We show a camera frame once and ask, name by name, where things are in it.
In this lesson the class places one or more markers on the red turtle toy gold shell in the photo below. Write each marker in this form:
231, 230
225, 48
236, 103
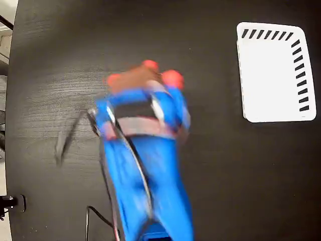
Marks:
173, 77

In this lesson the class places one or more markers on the dark chair base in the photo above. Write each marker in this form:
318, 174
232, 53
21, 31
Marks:
2, 140

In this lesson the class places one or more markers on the black table clamp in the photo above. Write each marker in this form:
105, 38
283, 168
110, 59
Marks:
18, 202

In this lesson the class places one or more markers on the silver gripper camera board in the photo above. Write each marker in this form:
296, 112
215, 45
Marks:
94, 123

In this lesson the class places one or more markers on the brown gripper black motor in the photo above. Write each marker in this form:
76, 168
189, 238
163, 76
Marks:
134, 111

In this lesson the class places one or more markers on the black diagonal bar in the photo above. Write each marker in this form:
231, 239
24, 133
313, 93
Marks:
6, 22

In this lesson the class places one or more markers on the white plastic basket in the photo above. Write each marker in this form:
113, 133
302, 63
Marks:
270, 82

